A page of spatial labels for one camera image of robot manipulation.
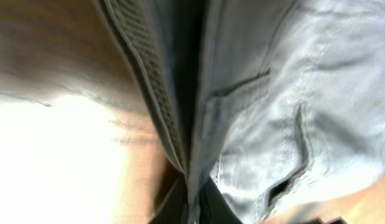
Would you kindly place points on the grey shorts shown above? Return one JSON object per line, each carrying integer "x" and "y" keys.
{"x": 280, "y": 103}

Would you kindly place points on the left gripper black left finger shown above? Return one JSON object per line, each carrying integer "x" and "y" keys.
{"x": 170, "y": 205}

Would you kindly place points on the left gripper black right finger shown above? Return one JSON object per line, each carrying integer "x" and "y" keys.
{"x": 213, "y": 207}

